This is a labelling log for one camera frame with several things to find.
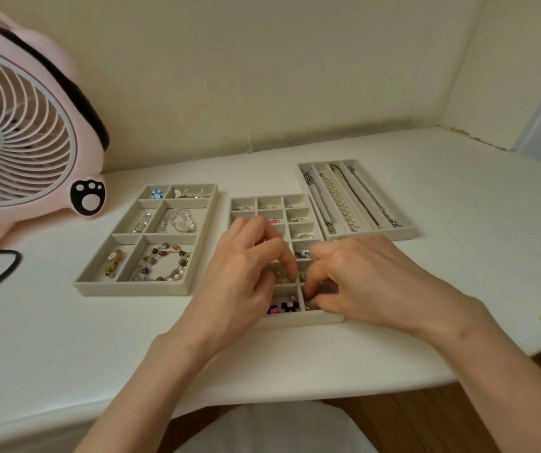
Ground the gold round-faced ring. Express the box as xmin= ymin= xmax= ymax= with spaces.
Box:
xmin=104 ymin=249 xmax=124 ymax=279

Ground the silver necklace pink charm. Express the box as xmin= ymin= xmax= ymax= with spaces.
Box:
xmin=348 ymin=165 xmax=403 ymax=228

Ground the person's right forearm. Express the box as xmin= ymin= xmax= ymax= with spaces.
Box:
xmin=435 ymin=302 xmax=541 ymax=453

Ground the grey earring grid tray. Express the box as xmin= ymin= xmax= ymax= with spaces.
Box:
xmin=229 ymin=193 xmax=346 ymax=331

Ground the grey necklace tray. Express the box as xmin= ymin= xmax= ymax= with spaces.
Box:
xmin=296 ymin=159 xmax=418 ymax=242

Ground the brown cord necklace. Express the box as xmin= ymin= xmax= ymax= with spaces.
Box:
xmin=330 ymin=164 xmax=385 ymax=231

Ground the person's right hand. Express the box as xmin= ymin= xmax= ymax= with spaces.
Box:
xmin=304 ymin=234 xmax=489 ymax=346

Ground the silver chain necklace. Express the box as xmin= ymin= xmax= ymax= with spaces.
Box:
xmin=301 ymin=168 xmax=338 ymax=235

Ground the person's left hand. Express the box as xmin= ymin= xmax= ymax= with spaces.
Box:
xmin=166 ymin=215 xmax=301 ymax=360

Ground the white table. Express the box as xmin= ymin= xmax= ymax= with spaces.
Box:
xmin=0 ymin=126 xmax=541 ymax=453

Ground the brown stone bead bracelet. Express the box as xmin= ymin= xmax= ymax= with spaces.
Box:
xmin=131 ymin=243 xmax=192 ymax=283

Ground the pink animal-shaped desk fan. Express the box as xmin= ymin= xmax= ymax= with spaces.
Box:
xmin=0 ymin=0 xmax=111 ymax=252

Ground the grey bracelet tray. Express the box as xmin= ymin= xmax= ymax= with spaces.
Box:
xmin=74 ymin=183 xmax=220 ymax=298

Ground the white pearl bead bracelet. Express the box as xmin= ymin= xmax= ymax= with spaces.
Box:
xmin=157 ymin=208 xmax=199 ymax=235

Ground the small pearl bead necklace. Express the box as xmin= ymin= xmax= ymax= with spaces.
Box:
xmin=319 ymin=173 xmax=360 ymax=232

